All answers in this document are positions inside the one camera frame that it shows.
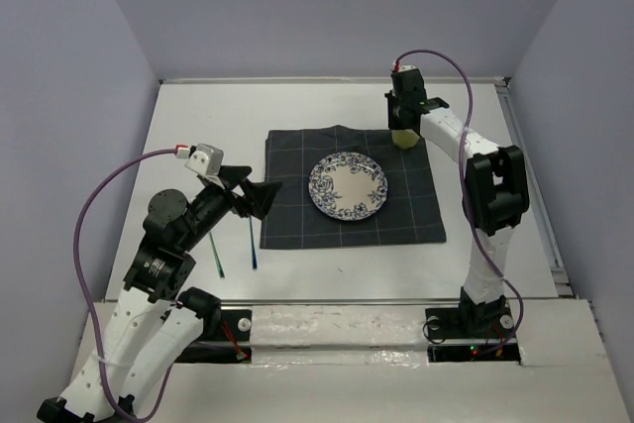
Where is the pale yellow paper cup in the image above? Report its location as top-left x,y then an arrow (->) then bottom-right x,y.
391,130 -> 420,151

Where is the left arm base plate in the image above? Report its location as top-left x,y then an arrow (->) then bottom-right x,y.
176,308 -> 253,365

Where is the dark checked cloth napkin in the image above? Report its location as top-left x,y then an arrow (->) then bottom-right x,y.
260,125 -> 446,250

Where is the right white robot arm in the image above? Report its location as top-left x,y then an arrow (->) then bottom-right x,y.
385,66 -> 530,345

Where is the blue floral plate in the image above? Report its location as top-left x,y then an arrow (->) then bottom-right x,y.
308,152 -> 388,222

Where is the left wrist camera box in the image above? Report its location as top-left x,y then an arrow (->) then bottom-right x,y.
185,144 -> 224,177

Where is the iridescent spoon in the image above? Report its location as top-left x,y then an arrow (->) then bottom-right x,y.
249,216 -> 259,271

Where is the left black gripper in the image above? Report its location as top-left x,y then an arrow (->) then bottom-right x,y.
180,164 -> 283,249

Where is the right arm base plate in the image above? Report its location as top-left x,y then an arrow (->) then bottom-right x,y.
422,307 -> 521,364

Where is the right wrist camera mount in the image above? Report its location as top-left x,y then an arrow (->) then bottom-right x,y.
391,61 -> 419,74

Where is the iridescent fork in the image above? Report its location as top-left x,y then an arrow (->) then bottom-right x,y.
208,232 -> 226,280

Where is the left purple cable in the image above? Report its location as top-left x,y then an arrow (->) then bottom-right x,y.
72,144 -> 192,422

